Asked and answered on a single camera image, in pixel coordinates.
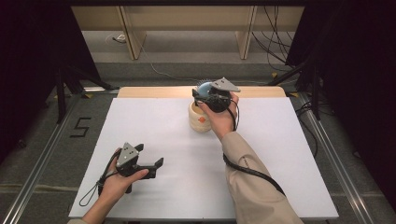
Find person's right hand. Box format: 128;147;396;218
197;91;240;141

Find aluminium floor rail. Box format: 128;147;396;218
297;92;375;224
0;92;82;224

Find beige wooden desk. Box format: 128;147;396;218
70;5;305;61

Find hanging black cables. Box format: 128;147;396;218
251;5;300;73

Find cream ribbed holder cup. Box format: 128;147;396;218
188;101;216;133

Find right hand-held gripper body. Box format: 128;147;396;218
200;77;242;114

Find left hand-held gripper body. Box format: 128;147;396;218
115;142;148;194

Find black tripod stand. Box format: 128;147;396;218
267;60;321;120
55;63;120;125

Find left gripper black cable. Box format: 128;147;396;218
78;148;122;208

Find person's left hand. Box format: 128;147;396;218
97;147;150;205

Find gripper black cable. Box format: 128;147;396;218
221;98;287;197
78;148;122;208

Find wooden table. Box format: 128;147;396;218
117;86;287;99

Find black floor cable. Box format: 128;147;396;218
295;101;318;158

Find light blue hairbrush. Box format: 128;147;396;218
195;78;216;97

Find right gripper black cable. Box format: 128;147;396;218
221;98;287;197

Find black curtain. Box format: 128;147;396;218
0;0;102;162
284;0;396;203

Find white table cover sheet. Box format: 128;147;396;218
68;97;340;220

